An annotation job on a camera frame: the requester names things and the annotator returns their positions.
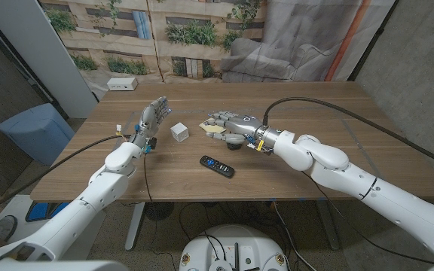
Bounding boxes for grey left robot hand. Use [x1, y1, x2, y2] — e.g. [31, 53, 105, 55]
[129, 96, 173, 154]

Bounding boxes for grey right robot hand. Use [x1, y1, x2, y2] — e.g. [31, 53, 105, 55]
[203, 110, 283, 154]

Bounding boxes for black TV remote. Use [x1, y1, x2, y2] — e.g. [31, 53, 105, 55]
[199, 154, 236, 179]

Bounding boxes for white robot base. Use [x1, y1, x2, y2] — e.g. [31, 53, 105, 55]
[178, 224, 289, 271]

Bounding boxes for yellow sticky note pad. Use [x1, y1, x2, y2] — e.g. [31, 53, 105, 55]
[198, 117, 227, 135]

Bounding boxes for white cube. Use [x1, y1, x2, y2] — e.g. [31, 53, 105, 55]
[170, 122, 190, 143]

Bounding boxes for white power strip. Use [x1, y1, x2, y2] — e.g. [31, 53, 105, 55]
[106, 77, 139, 92]

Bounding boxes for black round floor fan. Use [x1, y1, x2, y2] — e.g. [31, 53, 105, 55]
[144, 202, 176, 222]

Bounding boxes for printed backdrop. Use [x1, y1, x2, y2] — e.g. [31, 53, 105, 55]
[38, 0, 397, 102]

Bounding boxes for grey table leg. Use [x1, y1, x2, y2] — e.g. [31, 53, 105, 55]
[314, 199, 341, 251]
[124, 202, 146, 252]

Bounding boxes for blue plastic bin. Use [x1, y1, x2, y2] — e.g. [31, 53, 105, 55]
[0, 102, 76, 166]

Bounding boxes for grey tape outline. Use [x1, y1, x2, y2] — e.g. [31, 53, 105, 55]
[92, 106, 396, 197]

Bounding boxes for white leaning panel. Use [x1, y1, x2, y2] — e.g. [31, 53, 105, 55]
[0, 0, 99, 120]

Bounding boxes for white and blue floor object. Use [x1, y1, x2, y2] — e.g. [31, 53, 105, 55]
[0, 194, 75, 242]

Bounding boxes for white robot torso edge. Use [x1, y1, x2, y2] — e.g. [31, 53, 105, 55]
[0, 257, 130, 271]

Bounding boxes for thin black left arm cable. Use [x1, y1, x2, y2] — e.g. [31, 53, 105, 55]
[142, 152, 176, 271]

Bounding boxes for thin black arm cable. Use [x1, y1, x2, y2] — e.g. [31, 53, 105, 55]
[300, 169, 434, 265]
[142, 152, 176, 271]

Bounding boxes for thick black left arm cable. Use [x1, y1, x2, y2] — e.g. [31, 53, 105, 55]
[0, 134, 132, 219]

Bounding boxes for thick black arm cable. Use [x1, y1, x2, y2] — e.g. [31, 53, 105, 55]
[262, 96, 434, 174]
[0, 134, 132, 219]

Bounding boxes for white floor cable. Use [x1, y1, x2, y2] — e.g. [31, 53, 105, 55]
[272, 201, 308, 271]

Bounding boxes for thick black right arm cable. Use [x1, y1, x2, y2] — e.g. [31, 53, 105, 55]
[262, 96, 434, 174]

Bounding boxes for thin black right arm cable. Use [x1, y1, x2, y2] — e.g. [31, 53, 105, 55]
[300, 169, 434, 265]

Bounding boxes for black backdrop frame pole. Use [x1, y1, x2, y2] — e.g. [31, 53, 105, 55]
[347, 0, 399, 82]

